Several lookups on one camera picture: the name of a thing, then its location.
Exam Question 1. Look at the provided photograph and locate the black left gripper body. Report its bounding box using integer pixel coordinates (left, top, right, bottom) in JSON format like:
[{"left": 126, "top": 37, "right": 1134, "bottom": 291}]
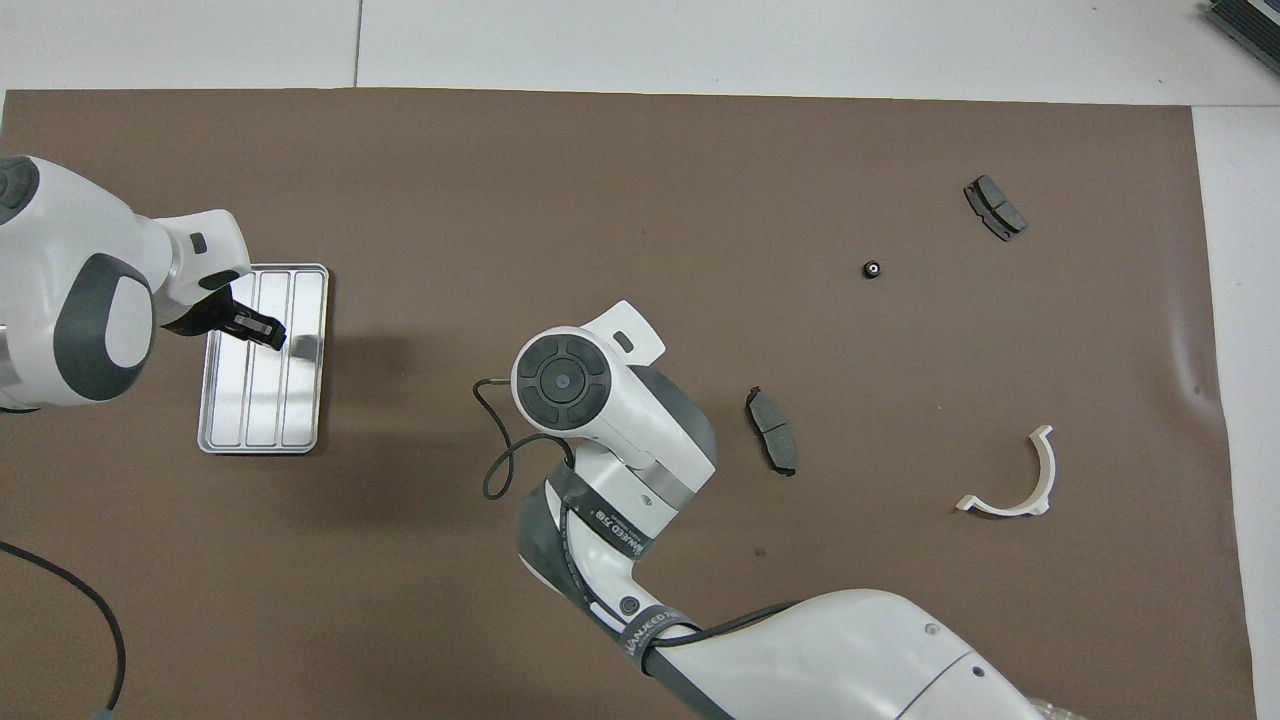
[{"left": 160, "top": 284, "right": 242, "bottom": 339}]

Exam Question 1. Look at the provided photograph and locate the silver ribbed metal tray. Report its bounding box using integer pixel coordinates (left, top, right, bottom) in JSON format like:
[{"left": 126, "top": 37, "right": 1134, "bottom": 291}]
[{"left": 197, "top": 263, "right": 330, "bottom": 456}]

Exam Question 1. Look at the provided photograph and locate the brown table mat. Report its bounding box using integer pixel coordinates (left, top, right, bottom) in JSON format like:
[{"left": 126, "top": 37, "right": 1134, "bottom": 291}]
[{"left": 0, "top": 88, "right": 1259, "bottom": 720}]

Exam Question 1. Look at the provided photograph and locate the long dark grey brake pad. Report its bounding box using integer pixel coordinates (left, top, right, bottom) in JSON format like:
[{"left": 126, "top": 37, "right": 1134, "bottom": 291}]
[{"left": 745, "top": 386, "right": 799, "bottom": 478}]

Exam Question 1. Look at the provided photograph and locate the short dark grey brake pad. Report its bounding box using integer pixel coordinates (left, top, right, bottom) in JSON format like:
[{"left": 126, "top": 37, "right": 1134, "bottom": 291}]
[{"left": 963, "top": 175, "right": 1028, "bottom": 243}]

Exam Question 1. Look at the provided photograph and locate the dark grey ribbed device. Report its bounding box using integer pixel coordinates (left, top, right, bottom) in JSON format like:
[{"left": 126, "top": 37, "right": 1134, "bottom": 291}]
[{"left": 1203, "top": 0, "right": 1280, "bottom": 61}]

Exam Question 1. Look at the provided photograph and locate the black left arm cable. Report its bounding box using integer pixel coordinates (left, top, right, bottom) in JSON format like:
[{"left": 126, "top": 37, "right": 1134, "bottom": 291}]
[{"left": 0, "top": 540, "right": 128, "bottom": 719}]

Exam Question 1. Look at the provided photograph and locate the white curved plastic bracket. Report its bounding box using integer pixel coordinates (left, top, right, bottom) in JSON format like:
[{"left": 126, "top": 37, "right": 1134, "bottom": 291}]
[{"left": 955, "top": 425, "right": 1057, "bottom": 518}]

